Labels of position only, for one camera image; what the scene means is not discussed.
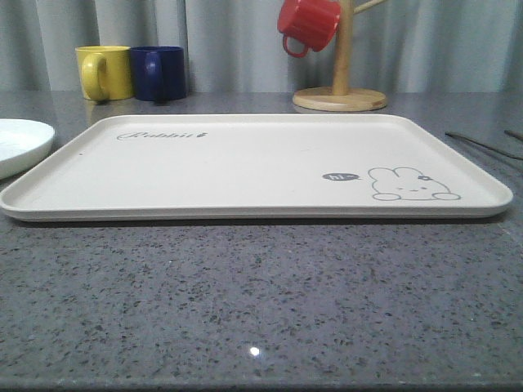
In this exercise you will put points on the white round plate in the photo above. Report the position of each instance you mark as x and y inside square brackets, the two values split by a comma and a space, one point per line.
[24, 143]

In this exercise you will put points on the silver metal spoon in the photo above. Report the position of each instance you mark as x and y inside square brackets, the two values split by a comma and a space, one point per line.
[515, 134]

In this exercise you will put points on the beige rabbit serving tray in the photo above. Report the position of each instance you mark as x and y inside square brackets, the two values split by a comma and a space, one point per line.
[222, 166]

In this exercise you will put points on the wooden mug tree stand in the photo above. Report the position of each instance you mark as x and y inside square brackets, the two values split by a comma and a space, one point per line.
[340, 97]

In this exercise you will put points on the dark blue mug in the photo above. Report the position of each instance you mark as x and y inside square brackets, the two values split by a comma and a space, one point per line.
[158, 73]

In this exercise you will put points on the red ribbed mug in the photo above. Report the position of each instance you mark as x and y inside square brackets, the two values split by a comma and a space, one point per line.
[308, 25]

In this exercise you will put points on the yellow mug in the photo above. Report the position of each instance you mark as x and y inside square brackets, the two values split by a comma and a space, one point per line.
[105, 72]

